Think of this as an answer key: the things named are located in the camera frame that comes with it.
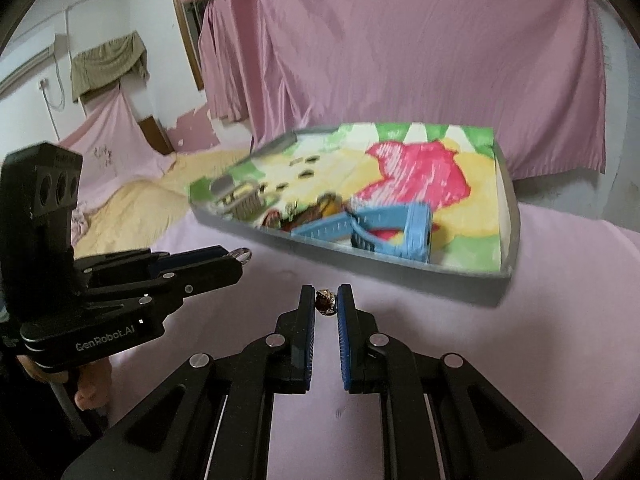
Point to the person's left hand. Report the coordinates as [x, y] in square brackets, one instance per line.
[92, 385]

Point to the wooden furniture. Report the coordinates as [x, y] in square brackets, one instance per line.
[156, 136]

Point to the gold trinket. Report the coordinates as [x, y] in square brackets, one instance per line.
[327, 204]

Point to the yellow blanket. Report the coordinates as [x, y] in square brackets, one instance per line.
[150, 195]

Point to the pink draped sheet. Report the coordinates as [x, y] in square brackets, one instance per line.
[115, 145]

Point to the silver comb clip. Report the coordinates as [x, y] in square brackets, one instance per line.
[235, 195]

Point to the pink tablecloth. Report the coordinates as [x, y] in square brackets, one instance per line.
[550, 360]

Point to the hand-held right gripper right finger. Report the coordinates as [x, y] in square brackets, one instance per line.
[344, 340]

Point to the grey box with colourful lining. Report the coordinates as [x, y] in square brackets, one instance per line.
[450, 270]

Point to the pink curtain cloth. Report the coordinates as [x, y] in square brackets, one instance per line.
[400, 50]

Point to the olive cloth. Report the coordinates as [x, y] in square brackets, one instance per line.
[105, 65]

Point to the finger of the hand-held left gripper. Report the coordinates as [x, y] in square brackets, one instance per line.
[190, 256]
[190, 285]

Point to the crumpled pink cloth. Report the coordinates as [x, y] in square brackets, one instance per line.
[79, 222]

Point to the blue smartwatch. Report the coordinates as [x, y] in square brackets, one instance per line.
[415, 230]

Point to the wooden door frame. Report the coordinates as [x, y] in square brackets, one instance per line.
[192, 50]

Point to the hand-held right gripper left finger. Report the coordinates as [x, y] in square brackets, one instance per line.
[309, 330]

